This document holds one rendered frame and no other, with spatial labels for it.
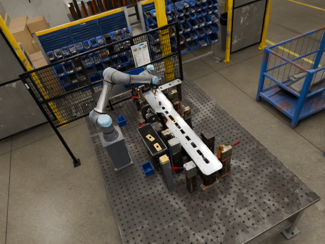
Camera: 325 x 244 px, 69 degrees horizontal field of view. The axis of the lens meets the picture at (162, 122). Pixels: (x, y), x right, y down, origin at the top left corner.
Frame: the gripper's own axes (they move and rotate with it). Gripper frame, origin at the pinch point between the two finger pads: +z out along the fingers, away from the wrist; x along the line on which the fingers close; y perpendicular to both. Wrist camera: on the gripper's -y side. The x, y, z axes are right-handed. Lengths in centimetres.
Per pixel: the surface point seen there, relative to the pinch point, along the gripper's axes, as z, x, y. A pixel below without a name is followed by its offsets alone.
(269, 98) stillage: 89, 181, 5
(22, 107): 51, -170, -161
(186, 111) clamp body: 5.1, 16.8, 43.4
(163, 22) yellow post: -49, 47, -58
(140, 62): -12, 7, -54
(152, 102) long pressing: 8.7, -6.4, 3.8
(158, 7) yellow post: -68, 44, -58
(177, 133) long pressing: 8, -5, 63
